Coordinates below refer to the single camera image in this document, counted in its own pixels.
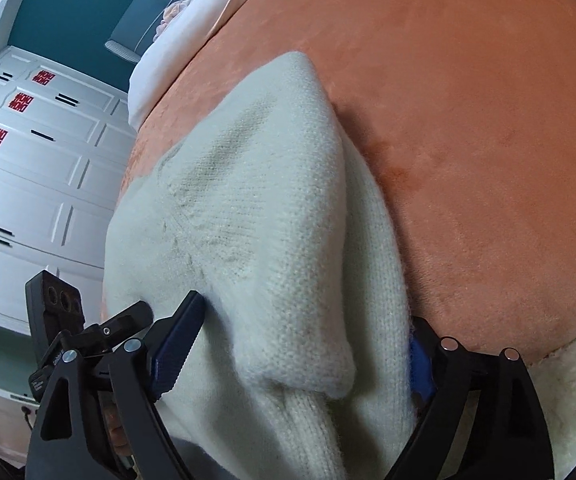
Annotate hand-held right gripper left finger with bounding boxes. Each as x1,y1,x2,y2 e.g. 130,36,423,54
24,290,206,480

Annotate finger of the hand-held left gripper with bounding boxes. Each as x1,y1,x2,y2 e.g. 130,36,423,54
83,300,155,357

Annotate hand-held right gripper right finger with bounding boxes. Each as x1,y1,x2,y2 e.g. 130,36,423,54
383,316,555,480

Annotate cream knit cardigan red buttons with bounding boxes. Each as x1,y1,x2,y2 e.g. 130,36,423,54
101,51,419,480

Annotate person's left hand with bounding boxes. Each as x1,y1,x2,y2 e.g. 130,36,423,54
103,402,133,461

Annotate white wardrobe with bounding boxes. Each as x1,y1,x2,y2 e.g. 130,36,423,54
0,44,135,333

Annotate white fluffy rug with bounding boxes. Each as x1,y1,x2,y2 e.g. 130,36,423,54
527,336,576,480

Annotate orange plush blanket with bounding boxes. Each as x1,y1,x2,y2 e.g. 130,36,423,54
99,0,576,367

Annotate pink ruffled pillow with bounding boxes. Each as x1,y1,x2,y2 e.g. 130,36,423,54
152,1,191,43

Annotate pale pink quilt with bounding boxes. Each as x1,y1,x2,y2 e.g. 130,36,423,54
127,0,300,132

